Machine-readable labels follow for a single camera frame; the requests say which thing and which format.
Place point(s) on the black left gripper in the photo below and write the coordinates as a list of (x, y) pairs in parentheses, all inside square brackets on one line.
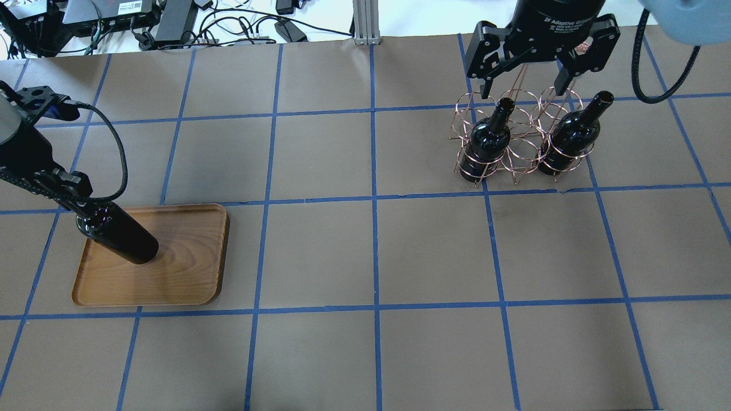
[(24, 155)]

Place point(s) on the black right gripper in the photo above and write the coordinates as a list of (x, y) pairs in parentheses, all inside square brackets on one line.
[(553, 25)]

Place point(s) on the dark wine bottle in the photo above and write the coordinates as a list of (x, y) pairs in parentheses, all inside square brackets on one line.
[(108, 225), (487, 143), (573, 135)]

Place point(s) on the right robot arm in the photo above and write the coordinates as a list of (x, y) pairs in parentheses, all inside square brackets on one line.
[(695, 23)]

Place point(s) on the wooden tray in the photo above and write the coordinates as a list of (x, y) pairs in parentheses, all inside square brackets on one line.
[(186, 269)]

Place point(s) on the copper wire bottle basket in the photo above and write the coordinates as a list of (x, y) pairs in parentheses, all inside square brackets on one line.
[(536, 114)]

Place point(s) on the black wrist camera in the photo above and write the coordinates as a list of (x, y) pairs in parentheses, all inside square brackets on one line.
[(35, 103)]

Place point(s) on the aluminium frame post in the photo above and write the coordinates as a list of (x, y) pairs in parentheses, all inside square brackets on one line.
[(366, 29)]

